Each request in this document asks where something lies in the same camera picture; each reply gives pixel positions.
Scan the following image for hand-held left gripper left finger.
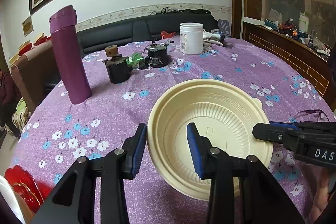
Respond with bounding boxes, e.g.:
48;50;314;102
30;123;147;224

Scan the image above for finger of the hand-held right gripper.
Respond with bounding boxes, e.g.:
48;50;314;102
252;121;298;147

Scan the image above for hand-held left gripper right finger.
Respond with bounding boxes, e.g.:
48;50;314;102
186;122;306;224

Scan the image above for cream ribbed disposable bowl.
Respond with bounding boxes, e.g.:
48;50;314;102
147;79;274;201

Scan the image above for white bowl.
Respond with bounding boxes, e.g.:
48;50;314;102
0;175;26;224

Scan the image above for person's right hand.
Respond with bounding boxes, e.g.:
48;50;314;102
310;171;336;223

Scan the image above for purple eyeglasses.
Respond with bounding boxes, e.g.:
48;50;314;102
288;109;330;124

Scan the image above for purple floral tablecloth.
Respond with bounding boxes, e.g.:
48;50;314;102
12;38;330;224

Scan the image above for wooden cabinet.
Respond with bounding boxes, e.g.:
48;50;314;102
243;17;336;99

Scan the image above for dark motor with wooden pulley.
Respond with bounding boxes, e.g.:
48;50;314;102
104;45;132;84

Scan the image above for green circuit board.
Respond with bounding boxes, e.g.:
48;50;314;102
126;54;144;69

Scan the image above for black cylindrical motor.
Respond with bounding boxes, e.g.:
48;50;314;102
145;44;172;68

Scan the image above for white cloth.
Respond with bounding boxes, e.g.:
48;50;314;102
202;31;224;48

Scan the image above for white plastic jar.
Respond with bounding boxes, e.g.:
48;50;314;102
180;22;204;55

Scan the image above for red plate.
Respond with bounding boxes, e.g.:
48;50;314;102
4;165;55;213

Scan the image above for grey phone stand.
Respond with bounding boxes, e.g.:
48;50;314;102
217;19;232;46

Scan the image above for purple thermos bottle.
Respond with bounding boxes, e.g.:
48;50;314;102
48;5;92;105

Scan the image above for red plastic bag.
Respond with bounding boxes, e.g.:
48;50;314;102
160;31;177;40

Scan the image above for black leather sofa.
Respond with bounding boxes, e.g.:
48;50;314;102
76;12;220;57

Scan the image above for brown chair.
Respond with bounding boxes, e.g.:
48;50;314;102
10;40;61;115

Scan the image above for pile of tools and cables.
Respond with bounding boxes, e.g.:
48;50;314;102
264;18;333;56

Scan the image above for small wall plaque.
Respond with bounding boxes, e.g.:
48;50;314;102
22;16;34;37

